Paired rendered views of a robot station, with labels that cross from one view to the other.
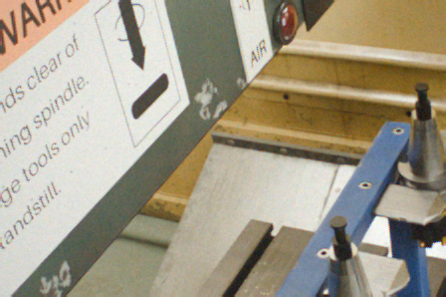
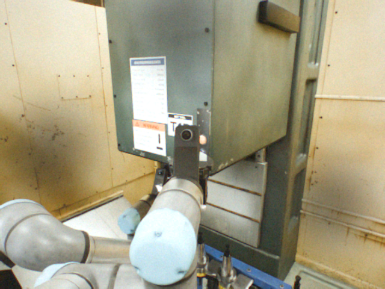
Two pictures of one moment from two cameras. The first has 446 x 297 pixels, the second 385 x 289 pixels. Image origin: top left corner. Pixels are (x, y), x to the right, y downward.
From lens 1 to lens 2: 0.94 m
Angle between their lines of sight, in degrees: 85
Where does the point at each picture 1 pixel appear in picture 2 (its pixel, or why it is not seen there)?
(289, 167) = not seen: outside the picture
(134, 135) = (156, 150)
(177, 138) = (162, 158)
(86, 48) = (152, 134)
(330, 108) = not seen: outside the picture
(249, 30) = not seen: hidden behind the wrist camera
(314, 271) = (241, 266)
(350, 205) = (271, 280)
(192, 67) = (168, 152)
